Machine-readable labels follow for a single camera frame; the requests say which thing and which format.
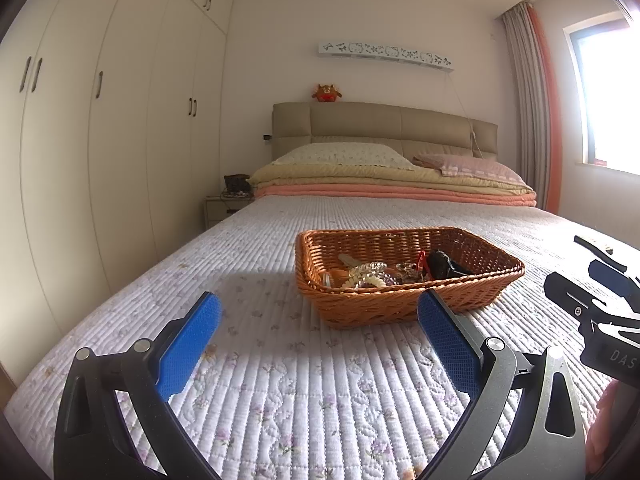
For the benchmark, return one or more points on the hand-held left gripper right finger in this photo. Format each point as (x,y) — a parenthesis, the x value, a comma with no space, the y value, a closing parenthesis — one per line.
(450,345)

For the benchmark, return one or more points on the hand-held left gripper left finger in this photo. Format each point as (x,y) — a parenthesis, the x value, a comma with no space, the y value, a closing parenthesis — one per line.
(190,345)

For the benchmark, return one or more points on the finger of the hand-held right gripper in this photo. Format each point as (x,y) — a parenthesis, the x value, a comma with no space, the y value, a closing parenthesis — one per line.
(570,292)
(612,277)

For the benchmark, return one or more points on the brown wicker basket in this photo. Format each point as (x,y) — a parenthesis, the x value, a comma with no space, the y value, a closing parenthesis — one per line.
(380,305)

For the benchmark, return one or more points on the person's right hand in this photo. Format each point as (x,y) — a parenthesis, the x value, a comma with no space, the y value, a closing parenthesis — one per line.
(612,425)

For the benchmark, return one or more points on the flat black object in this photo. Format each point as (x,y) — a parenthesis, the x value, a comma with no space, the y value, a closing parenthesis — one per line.
(595,249)

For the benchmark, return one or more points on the black hair accessory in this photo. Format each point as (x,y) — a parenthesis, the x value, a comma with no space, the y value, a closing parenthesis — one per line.
(445,262)

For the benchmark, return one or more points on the red hair clip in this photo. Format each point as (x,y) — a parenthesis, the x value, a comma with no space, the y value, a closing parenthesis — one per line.
(422,258)

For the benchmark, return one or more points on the white quilted bedspread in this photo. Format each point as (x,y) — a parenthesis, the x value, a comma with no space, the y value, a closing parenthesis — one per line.
(300,385)

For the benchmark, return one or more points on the beige nightstand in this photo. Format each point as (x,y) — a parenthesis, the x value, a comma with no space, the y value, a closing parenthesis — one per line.
(220,212)

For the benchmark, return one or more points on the pink pillow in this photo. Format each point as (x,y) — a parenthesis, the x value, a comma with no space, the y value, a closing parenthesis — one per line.
(470,166)

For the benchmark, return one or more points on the dark small basket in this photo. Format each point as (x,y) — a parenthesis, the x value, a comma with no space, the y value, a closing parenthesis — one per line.
(236,182)

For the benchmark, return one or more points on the salmon folded blanket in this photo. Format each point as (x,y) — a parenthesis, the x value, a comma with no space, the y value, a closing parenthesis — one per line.
(375,192)

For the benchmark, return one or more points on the window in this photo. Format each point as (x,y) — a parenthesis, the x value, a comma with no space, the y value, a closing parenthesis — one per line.
(610,100)

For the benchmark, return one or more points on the grey and orange curtain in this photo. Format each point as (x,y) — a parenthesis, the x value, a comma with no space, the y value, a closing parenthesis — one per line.
(530,110)

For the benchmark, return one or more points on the yellow folded blanket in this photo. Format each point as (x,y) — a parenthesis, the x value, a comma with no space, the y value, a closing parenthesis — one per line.
(325,176)

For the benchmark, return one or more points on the white floral pillow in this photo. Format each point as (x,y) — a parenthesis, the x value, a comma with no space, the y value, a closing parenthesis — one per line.
(345,154)

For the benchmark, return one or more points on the white built-in wardrobe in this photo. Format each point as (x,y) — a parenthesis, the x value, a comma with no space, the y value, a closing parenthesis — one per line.
(125,135)

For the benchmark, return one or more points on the beige padded headboard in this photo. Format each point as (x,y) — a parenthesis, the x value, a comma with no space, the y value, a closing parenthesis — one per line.
(360,122)

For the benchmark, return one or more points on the orange plush toy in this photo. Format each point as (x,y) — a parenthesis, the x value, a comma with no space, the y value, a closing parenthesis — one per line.
(326,94)

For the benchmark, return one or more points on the white cutout wall shelf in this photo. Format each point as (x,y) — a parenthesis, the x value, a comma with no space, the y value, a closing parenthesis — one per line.
(385,52)

